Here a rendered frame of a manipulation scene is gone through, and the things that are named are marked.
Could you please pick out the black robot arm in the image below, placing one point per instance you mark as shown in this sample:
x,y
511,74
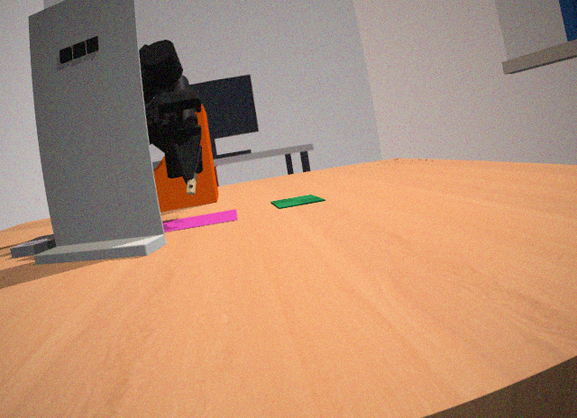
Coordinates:
x,y
161,73

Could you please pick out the grey flat panel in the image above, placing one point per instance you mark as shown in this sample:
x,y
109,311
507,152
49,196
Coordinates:
x,y
92,132

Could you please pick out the magenta square mat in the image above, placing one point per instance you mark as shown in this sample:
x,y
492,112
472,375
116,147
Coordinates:
x,y
189,222

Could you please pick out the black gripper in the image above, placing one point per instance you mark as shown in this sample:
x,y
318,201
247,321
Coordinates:
x,y
181,134

